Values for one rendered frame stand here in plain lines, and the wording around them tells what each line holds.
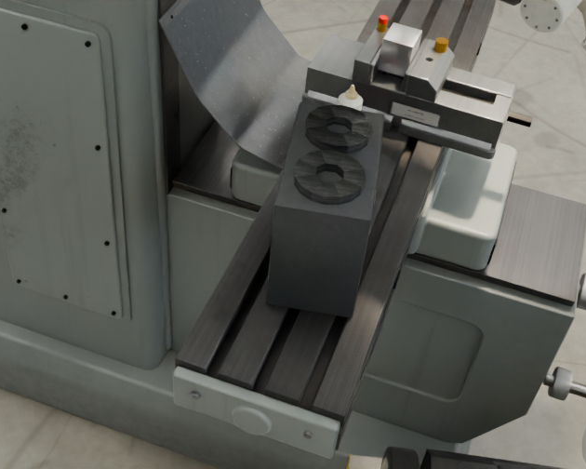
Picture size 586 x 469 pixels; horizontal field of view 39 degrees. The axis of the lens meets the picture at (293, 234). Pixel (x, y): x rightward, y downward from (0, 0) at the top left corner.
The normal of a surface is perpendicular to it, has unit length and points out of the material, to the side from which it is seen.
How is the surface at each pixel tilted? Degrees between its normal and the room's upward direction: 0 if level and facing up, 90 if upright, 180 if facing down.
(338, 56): 0
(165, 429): 90
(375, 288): 0
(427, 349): 90
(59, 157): 89
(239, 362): 0
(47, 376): 63
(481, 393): 90
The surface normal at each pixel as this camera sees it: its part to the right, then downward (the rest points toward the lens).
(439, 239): -0.33, 0.65
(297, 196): 0.07, -0.71
